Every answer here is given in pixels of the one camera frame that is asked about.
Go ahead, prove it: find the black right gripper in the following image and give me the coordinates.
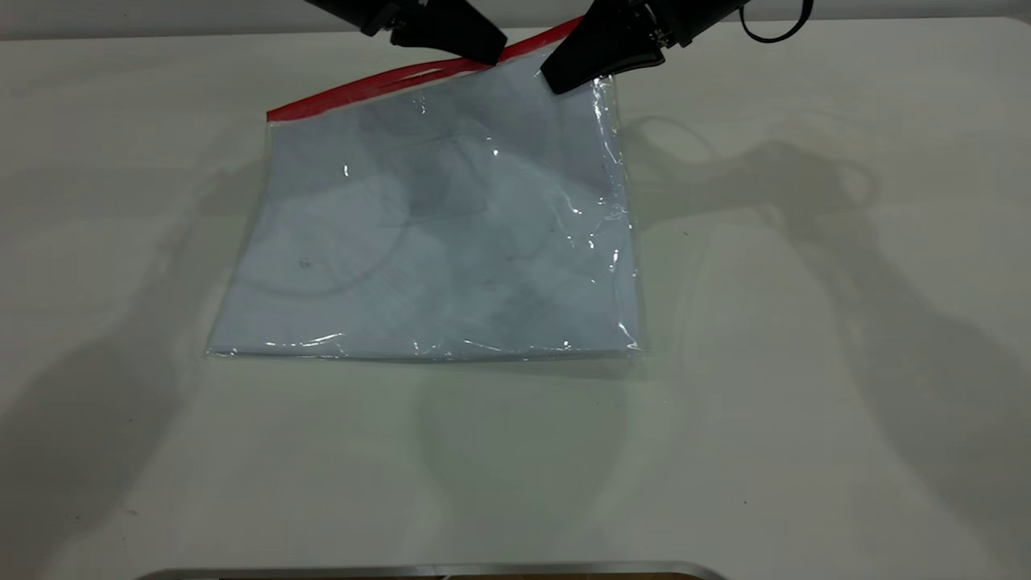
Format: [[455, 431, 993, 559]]
[[540, 0, 750, 95]]

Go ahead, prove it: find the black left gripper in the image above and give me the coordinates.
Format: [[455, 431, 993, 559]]
[[304, 0, 509, 67]]

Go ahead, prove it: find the clear plastic zipper bag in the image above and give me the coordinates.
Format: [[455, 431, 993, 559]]
[[205, 16, 646, 362]]

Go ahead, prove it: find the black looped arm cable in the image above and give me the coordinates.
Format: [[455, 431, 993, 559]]
[[739, 0, 814, 44]]

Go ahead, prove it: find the silver metal frame bar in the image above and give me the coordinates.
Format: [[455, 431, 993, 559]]
[[137, 561, 731, 580]]

